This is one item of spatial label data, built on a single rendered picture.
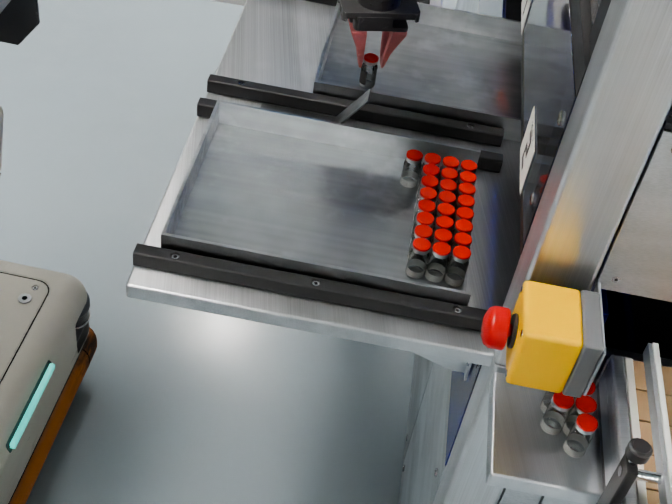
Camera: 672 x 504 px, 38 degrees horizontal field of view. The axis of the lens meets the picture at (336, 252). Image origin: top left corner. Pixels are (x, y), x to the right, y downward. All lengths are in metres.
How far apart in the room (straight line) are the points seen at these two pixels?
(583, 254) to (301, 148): 0.46
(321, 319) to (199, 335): 1.15
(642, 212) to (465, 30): 0.71
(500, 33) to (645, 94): 0.75
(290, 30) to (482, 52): 0.29
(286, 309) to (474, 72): 0.56
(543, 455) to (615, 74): 0.38
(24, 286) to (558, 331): 1.23
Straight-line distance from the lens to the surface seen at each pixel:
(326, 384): 2.13
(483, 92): 1.43
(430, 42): 1.52
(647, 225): 0.92
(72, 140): 2.70
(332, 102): 1.32
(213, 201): 1.17
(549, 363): 0.91
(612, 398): 1.01
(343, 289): 1.06
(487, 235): 1.20
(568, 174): 0.88
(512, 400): 1.03
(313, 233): 1.14
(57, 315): 1.87
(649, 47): 0.81
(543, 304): 0.91
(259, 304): 1.06
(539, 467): 0.99
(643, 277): 0.97
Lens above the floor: 1.66
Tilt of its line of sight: 43 degrees down
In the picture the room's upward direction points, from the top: 10 degrees clockwise
